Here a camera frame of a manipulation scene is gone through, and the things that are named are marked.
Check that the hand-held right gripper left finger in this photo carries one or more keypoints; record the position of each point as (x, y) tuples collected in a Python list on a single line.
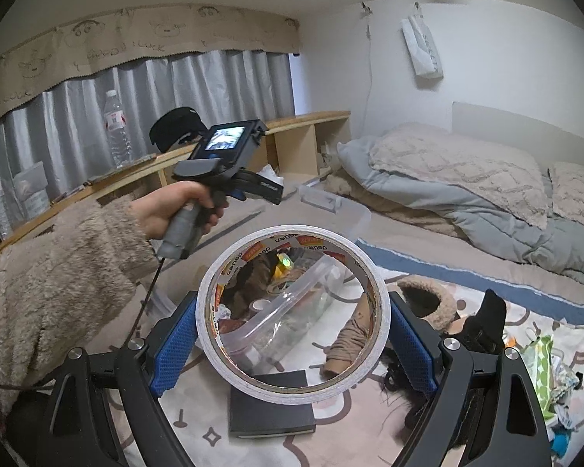
[(175, 345)]

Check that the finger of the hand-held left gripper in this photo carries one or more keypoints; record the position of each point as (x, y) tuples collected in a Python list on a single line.
[(267, 192)]

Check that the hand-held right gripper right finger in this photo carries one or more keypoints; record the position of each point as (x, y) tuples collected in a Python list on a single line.
[(409, 345)]

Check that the white tape roll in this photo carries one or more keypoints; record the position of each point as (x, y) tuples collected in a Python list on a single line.
[(282, 236)]

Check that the clear plastic storage container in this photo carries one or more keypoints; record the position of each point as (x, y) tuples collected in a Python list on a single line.
[(321, 199)]

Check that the person's left forearm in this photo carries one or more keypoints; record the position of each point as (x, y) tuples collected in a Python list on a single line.
[(53, 277)]

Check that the person's left hand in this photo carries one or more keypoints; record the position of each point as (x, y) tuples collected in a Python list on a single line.
[(165, 209)]

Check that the black cap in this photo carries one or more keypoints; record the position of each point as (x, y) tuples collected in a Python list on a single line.
[(175, 121)]

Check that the grey curtain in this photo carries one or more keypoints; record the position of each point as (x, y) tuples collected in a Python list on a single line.
[(214, 87)]

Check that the printed blanket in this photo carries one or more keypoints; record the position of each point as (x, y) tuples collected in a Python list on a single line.
[(204, 413)]

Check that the wooden shelf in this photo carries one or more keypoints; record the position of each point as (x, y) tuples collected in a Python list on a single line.
[(297, 121)]

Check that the flat black box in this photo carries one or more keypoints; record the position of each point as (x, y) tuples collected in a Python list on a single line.
[(272, 413)]

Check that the green snack bag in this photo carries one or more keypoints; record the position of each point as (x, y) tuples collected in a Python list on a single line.
[(535, 369)]

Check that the beige plush blanket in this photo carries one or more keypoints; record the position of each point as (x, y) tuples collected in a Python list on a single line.
[(409, 216)]

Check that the grey duvet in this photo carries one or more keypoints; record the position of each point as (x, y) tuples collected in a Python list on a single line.
[(491, 233)]

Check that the beige printed curtain valance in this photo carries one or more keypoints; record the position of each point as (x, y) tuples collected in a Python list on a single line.
[(126, 34)]

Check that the blue plastic item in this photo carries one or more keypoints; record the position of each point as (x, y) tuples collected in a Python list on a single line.
[(561, 441)]

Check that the beige textured pillow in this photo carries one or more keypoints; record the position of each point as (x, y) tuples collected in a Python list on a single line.
[(457, 165), (579, 189)]

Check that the clear plastic jug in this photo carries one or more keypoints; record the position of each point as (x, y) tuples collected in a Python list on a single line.
[(31, 189)]

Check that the white hanging bag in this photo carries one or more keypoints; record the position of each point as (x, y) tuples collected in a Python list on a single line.
[(421, 48)]

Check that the white headboard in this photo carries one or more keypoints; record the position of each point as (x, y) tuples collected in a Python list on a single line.
[(516, 126)]

